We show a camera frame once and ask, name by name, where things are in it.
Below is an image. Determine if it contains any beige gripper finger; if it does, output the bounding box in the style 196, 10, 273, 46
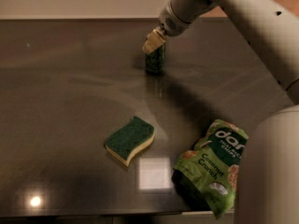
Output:
142, 27, 166, 55

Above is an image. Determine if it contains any green soda can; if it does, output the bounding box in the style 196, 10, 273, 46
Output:
145, 45, 165, 76

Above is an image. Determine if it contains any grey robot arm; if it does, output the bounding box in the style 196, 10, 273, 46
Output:
143, 0, 299, 224

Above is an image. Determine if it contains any green and yellow sponge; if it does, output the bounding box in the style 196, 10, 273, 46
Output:
105, 117, 155, 167

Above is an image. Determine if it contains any green rice chips bag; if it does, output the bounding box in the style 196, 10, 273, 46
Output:
173, 119, 249, 218

